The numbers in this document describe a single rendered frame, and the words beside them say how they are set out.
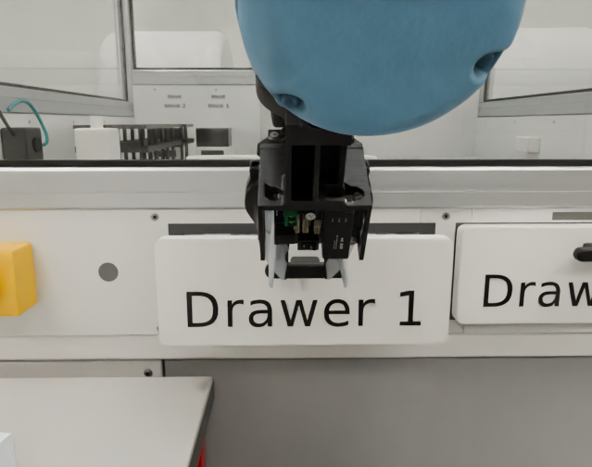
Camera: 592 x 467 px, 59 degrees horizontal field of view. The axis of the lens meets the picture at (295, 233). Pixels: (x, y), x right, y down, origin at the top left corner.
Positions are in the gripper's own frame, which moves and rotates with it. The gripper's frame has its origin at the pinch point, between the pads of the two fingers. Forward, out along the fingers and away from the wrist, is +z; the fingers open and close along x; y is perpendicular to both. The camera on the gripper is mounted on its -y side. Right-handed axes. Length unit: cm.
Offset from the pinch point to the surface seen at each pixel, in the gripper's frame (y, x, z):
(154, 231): -9.3, -16.1, 5.9
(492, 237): -7.6, 20.4, 5.3
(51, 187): -12.4, -27.0, 2.3
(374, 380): 0.3, 8.8, 22.0
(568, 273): -5.3, 29.0, 8.6
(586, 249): -4.4, 28.7, 3.7
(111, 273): -6.6, -21.1, 9.9
